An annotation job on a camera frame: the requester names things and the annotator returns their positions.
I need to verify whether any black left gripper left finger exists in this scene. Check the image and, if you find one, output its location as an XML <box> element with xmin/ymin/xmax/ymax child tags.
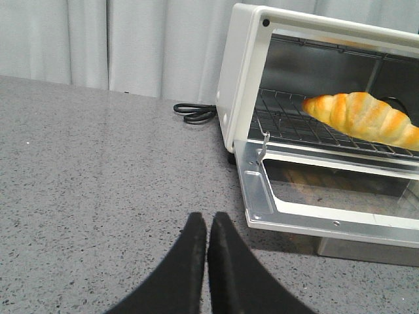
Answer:
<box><xmin>108</xmin><ymin>213</ymin><xmax>207</xmax><ymax>313</ymax></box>

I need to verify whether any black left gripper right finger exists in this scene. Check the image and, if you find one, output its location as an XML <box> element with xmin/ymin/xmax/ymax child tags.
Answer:
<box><xmin>208</xmin><ymin>212</ymin><xmax>314</xmax><ymax>313</ymax></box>

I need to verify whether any oven glass door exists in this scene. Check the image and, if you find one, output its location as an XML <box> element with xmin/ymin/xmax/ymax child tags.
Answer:
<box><xmin>234</xmin><ymin>141</ymin><xmax>418</xmax><ymax>248</ymax></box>

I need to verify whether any golden croissant bread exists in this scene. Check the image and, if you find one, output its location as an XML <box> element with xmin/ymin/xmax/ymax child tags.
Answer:
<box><xmin>302</xmin><ymin>92</ymin><xmax>418</xmax><ymax>151</ymax></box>

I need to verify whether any white Toshiba toaster oven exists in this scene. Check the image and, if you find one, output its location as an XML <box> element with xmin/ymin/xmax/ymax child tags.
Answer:
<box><xmin>216</xmin><ymin>4</ymin><xmax>418</xmax><ymax>163</ymax></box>

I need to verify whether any grey white curtain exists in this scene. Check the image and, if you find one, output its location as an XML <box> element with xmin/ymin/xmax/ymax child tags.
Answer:
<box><xmin>0</xmin><ymin>0</ymin><xmax>419</xmax><ymax>103</ymax></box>

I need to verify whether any metal wire oven rack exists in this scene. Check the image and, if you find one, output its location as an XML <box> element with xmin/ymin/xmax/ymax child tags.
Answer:
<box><xmin>248</xmin><ymin>88</ymin><xmax>418</xmax><ymax>161</ymax></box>

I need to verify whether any black oven power cable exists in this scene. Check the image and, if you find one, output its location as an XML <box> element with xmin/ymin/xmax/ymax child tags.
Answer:
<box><xmin>172</xmin><ymin>102</ymin><xmax>217</xmax><ymax>125</ymax></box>

